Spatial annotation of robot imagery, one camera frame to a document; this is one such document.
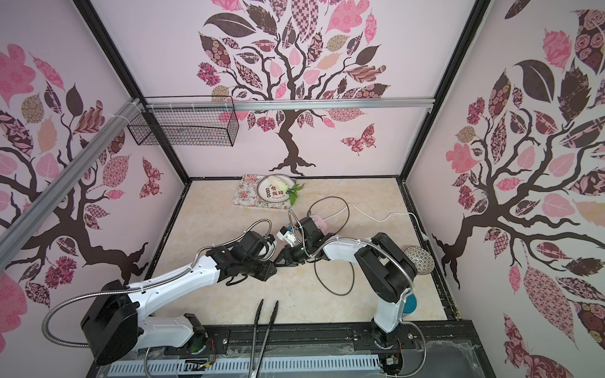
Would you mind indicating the floral ceramic plate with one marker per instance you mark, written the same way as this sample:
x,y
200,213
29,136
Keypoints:
x,y
263,185

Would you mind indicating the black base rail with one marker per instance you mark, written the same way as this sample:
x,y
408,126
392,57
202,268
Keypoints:
x,y
208,341

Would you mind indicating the patterned round bowl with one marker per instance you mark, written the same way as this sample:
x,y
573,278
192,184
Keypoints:
x,y
421,258

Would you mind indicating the white slotted cable duct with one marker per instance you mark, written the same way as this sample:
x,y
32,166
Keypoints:
x,y
239,367

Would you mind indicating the floral rectangular tray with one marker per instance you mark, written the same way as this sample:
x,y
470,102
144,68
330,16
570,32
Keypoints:
x,y
246,195

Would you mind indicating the toy bok choy vegetable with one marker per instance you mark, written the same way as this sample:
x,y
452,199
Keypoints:
x,y
279,189

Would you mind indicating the teal round lid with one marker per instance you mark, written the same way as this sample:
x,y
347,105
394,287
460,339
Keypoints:
x,y
410,305

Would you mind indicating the aluminium crossbar rail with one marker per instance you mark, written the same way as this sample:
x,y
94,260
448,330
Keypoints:
x,y
424,103

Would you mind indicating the pink power strip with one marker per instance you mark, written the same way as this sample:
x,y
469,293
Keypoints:
x,y
320,223

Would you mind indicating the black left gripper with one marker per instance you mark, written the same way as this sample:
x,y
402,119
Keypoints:
x,y
266,274

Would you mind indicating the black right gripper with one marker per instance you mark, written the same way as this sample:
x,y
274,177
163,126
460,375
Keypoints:
x,y
297,253

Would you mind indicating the aluminium side rail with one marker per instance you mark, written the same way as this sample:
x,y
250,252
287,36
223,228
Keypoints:
x,y
17,235

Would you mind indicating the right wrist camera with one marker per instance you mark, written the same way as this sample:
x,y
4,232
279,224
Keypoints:
x,y
288,235

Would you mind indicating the black wire basket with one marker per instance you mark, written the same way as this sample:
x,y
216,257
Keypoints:
x,y
204,120

